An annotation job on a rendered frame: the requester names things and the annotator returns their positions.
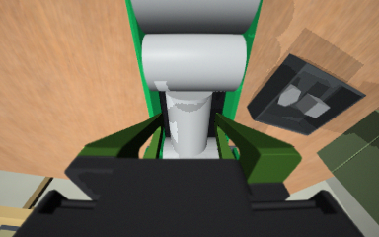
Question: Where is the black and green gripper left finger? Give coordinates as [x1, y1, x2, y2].
[76, 113, 164, 158]

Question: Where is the dark grey open tray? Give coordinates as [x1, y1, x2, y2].
[247, 53, 366, 136]

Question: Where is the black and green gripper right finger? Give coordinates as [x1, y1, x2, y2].
[214, 113, 302, 184]

